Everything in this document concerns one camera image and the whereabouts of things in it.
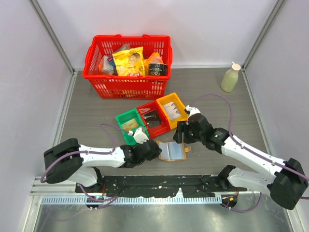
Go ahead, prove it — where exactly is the yellow leather card holder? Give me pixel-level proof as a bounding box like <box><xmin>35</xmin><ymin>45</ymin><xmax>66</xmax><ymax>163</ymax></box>
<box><xmin>156</xmin><ymin>140</ymin><xmax>191</xmax><ymax>161</ymax></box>

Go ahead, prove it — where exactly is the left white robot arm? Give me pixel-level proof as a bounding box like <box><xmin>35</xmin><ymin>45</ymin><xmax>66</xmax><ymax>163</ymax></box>
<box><xmin>41</xmin><ymin>138</ymin><xmax>162</xmax><ymax>192</ymax></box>

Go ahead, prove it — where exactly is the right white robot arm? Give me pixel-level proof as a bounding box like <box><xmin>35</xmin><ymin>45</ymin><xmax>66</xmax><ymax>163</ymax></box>
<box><xmin>173</xmin><ymin>113</ymin><xmax>309</xmax><ymax>210</ymax></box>

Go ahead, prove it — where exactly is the white card in yellow bin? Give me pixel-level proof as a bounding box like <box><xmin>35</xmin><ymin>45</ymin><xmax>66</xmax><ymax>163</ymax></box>
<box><xmin>163</xmin><ymin>102</ymin><xmax>182</xmax><ymax>120</ymax></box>

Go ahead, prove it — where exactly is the black card in red bin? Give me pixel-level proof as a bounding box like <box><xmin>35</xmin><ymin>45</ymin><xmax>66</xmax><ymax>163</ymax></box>
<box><xmin>142</xmin><ymin>110</ymin><xmax>161</xmax><ymax>128</ymax></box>

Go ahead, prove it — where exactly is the gold card in green bin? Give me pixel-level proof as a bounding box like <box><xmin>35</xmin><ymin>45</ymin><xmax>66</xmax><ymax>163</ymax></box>
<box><xmin>121</xmin><ymin>118</ymin><xmax>140</xmax><ymax>132</ymax></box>

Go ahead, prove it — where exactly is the yellow plastic bin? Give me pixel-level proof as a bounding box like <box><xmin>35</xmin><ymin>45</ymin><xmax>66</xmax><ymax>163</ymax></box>
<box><xmin>156</xmin><ymin>92</ymin><xmax>188</xmax><ymax>130</ymax></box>

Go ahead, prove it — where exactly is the red plastic bin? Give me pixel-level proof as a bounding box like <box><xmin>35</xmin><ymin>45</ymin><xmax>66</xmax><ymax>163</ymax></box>
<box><xmin>137</xmin><ymin>101</ymin><xmax>170</xmax><ymax>139</ymax></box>

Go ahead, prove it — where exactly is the green plastic bin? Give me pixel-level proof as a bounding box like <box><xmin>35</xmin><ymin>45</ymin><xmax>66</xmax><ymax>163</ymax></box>
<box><xmin>115</xmin><ymin>109</ymin><xmax>149</xmax><ymax>137</ymax></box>

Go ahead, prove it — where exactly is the green lotion bottle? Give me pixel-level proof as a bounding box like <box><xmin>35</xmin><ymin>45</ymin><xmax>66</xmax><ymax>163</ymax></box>
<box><xmin>220</xmin><ymin>62</ymin><xmax>241</xmax><ymax>93</ymax></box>

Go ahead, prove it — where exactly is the black face cream jar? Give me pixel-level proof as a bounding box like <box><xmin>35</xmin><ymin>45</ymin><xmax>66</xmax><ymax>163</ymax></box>
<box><xmin>148</xmin><ymin>63</ymin><xmax>168</xmax><ymax>76</ymax></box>

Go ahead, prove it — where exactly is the red plastic shopping basket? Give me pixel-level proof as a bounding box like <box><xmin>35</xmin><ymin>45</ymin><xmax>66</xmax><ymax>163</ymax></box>
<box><xmin>83</xmin><ymin>34</ymin><xmax>173</xmax><ymax>100</ymax></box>

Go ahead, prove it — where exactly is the orange snack packet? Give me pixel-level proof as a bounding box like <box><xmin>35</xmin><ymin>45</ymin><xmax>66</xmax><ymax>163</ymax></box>
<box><xmin>144</xmin><ymin>52</ymin><xmax>163</xmax><ymax>72</ymax></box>

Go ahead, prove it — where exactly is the yellow snack bag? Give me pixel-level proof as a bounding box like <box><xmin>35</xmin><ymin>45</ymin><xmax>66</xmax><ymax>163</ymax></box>
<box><xmin>112</xmin><ymin>46</ymin><xmax>145</xmax><ymax>76</ymax></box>

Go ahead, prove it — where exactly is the grey boxed item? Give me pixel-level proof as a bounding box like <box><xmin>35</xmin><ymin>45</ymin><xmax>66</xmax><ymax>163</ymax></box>
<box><xmin>99</xmin><ymin>55</ymin><xmax>114</xmax><ymax>75</ymax></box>

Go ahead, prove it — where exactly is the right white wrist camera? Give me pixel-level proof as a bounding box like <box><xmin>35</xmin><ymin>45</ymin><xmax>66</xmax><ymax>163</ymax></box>
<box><xmin>185</xmin><ymin>105</ymin><xmax>201</xmax><ymax>120</ymax></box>

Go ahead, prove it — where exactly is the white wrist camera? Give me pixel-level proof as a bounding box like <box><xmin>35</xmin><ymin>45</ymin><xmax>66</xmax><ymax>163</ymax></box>
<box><xmin>185</xmin><ymin>105</ymin><xmax>201</xmax><ymax>120</ymax></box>
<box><xmin>127</xmin><ymin>127</ymin><xmax>149</xmax><ymax>145</ymax></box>

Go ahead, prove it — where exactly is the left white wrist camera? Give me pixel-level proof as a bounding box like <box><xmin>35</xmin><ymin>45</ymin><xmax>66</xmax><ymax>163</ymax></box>
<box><xmin>127</xmin><ymin>127</ymin><xmax>149</xmax><ymax>145</ymax></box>

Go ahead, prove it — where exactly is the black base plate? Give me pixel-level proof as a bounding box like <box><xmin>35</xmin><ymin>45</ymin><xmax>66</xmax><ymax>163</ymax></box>
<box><xmin>85</xmin><ymin>175</ymin><xmax>247</xmax><ymax>198</ymax></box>

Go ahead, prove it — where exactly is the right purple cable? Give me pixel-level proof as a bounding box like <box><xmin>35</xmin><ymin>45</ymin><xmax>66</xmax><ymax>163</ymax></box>
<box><xmin>190</xmin><ymin>93</ymin><xmax>309</xmax><ymax>213</ymax></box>

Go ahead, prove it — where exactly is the white slotted cable duct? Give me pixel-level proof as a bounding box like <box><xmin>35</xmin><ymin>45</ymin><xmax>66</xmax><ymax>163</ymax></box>
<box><xmin>41</xmin><ymin>195</ymin><xmax>222</xmax><ymax>205</ymax></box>

